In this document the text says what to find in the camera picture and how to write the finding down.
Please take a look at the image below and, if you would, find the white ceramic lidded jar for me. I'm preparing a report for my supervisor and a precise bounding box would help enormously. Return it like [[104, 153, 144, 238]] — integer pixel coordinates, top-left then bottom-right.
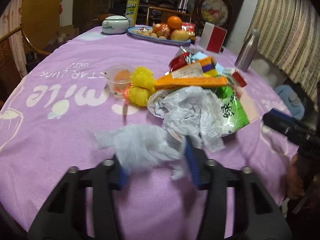
[[101, 15, 130, 35]]

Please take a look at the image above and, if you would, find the purple printed tablecloth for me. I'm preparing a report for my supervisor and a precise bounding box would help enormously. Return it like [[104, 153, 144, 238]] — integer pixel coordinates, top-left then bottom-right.
[[1, 27, 296, 239]]

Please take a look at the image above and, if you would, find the small white red carton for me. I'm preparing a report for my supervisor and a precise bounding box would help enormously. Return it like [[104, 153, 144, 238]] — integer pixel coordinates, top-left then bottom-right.
[[222, 68, 247, 88]]

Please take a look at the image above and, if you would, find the green white milk carton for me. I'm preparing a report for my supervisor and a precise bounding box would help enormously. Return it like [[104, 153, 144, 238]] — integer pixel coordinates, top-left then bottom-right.
[[216, 86, 249, 136]]

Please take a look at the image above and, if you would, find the yellow red apple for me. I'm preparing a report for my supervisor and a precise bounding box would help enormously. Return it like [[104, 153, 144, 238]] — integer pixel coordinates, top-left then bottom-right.
[[170, 29, 189, 41]]

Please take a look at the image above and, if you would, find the white plastic bag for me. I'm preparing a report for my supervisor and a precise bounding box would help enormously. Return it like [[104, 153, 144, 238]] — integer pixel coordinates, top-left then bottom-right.
[[94, 124, 187, 180]]

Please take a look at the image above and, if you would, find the red snack packet on plate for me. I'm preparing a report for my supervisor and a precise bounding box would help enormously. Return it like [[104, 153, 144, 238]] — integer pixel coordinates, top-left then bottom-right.
[[182, 22, 196, 36]]

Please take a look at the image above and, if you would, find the bagged pastry on plate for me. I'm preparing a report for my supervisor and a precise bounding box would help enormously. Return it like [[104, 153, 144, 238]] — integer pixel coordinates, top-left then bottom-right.
[[152, 23, 171, 39]]

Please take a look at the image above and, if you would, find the yellow mesh scrubber ball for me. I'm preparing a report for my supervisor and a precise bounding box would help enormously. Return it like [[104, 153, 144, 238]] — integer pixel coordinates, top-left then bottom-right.
[[123, 66, 156, 107]]

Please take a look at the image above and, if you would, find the red white box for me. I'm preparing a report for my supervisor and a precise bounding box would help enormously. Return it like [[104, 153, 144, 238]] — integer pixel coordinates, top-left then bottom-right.
[[199, 22, 227, 53]]

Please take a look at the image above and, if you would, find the orange long box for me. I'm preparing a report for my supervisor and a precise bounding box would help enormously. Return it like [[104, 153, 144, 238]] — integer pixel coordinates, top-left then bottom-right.
[[155, 76, 229, 90]]

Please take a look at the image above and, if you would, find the person's right hand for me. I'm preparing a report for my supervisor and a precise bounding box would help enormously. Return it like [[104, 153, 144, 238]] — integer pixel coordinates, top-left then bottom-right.
[[286, 154, 305, 199]]

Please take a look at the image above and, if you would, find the wooden chair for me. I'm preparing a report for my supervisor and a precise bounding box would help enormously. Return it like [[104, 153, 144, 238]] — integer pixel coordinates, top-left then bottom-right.
[[1, 24, 50, 78]]

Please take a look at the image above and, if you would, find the red snack bag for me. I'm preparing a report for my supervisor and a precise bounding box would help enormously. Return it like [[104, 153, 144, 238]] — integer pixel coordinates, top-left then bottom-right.
[[169, 46, 197, 72]]

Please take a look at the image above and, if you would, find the yellow spray can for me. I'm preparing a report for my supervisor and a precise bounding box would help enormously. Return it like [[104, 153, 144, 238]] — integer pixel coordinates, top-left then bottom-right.
[[125, 0, 140, 28]]

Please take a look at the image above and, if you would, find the clear plastic cup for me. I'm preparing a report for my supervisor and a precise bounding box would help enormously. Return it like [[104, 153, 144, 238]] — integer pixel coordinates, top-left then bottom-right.
[[105, 65, 135, 95]]

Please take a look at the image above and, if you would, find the silver metal bottle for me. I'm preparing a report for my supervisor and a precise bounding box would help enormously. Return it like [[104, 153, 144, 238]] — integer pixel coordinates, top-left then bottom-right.
[[234, 29, 260, 72]]

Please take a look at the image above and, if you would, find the orange fruit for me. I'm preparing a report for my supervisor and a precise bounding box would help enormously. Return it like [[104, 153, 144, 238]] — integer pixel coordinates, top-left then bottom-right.
[[167, 16, 182, 30]]

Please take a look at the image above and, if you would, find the round framed picture stand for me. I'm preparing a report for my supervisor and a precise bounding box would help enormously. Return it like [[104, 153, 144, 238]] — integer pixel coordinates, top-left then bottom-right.
[[195, 0, 233, 29]]

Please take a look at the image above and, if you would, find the blue oval fruit plate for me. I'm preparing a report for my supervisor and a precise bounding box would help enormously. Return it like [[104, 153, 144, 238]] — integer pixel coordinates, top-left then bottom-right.
[[127, 26, 191, 47]]

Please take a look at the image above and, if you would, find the red white curtain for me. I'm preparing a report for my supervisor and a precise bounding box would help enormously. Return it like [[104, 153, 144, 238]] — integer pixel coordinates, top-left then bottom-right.
[[0, 0, 28, 78]]

